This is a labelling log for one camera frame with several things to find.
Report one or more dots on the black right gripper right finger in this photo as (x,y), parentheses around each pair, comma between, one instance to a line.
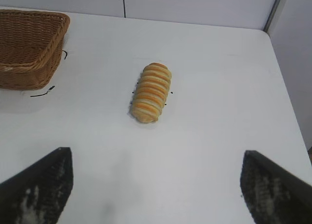
(273,192)

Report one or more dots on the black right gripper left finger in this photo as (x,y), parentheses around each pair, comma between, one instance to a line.
(41,189)

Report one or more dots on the long striped bread roll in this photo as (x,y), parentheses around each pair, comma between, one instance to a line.
(151,92)

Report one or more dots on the brown woven wicker basket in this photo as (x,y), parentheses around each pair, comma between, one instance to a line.
(26,48)

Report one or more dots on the grey metal partition post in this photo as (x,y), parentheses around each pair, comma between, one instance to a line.
(275,9)

